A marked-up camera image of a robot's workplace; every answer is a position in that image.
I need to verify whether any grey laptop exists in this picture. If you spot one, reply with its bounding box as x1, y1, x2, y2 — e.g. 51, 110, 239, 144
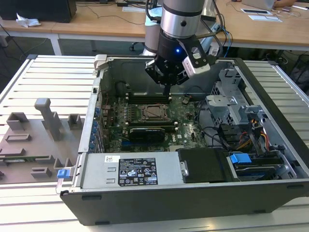
242, 0, 276, 12

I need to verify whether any black and silver PC case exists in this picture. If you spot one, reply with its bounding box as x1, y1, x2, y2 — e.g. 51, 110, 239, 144
56, 54, 309, 227

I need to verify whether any CPU socket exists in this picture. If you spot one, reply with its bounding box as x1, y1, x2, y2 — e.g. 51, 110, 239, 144
140, 103, 173, 122

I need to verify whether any black equipment box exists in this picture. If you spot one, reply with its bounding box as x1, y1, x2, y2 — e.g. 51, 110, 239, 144
0, 0, 78, 24

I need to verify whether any crumpled white paper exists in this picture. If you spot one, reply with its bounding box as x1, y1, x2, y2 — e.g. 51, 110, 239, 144
15, 12, 42, 28

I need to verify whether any wooden desk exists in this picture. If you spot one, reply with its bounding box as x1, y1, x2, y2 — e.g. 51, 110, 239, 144
214, 0, 309, 52
0, 0, 218, 58

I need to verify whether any black graphics card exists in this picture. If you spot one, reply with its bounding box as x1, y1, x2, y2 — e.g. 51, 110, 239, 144
129, 127, 167, 144

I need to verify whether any silver power supply unit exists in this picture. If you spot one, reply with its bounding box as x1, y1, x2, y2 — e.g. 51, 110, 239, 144
79, 152, 184, 189

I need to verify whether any RAM slot with white clips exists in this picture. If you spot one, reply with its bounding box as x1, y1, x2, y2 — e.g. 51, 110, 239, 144
126, 92, 172, 97
125, 125, 180, 129
126, 97, 172, 101
125, 122, 180, 126

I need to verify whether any grey plastic case latch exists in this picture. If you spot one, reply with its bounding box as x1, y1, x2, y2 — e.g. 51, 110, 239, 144
93, 54, 109, 72

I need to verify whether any grey parts rack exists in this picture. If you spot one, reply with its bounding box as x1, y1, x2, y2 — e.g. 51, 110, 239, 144
0, 97, 85, 185

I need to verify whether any blue plastic case latch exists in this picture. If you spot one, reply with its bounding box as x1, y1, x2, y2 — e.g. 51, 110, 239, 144
57, 169, 71, 180

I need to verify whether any black plastic drive cover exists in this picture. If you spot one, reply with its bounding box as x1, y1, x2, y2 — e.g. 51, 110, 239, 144
177, 147, 230, 184

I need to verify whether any thick black cable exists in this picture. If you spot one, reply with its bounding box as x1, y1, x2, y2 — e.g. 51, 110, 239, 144
197, 100, 219, 148

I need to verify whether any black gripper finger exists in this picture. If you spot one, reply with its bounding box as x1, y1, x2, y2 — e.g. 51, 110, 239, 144
166, 71, 192, 96
144, 58, 168, 96

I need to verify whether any metal socket cover frame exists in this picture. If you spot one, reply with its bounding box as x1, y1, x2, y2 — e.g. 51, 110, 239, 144
142, 104, 171, 121

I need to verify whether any blue plastic drive latch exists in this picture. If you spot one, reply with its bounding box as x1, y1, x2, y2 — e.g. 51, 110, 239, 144
229, 153, 252, 168

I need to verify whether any silver metal disk cage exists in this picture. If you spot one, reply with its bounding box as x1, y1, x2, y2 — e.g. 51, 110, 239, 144
209, 68, 268, 136

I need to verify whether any yellow and red wire bundle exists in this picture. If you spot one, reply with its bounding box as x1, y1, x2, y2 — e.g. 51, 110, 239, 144
238, 117, 270, 151

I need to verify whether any black plastic cable shroud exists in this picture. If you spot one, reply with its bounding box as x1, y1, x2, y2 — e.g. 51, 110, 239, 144
218, 123, 242, 148

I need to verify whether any white paper sheet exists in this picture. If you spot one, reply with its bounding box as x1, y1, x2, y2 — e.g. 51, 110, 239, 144
248, 14, 283, 23

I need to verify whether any green motherboard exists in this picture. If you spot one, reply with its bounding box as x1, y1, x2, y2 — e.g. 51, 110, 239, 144
101, 95, 211, 153

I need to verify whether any silver square CPU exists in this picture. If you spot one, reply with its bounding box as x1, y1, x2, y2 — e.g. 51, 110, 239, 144
147, 106, 165, 116

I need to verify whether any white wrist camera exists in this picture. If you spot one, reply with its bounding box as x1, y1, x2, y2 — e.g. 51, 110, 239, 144
177, 38, 217, 78

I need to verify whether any silver metal bracket plate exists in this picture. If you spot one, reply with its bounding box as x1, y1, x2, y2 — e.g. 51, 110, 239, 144
205, 95, 239, 121

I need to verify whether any black hard disk drive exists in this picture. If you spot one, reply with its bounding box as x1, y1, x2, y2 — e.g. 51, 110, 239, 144
235, 166, 277, 181

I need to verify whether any green RAM stick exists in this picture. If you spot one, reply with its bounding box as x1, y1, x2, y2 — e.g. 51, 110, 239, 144
3, 156, 50, 163

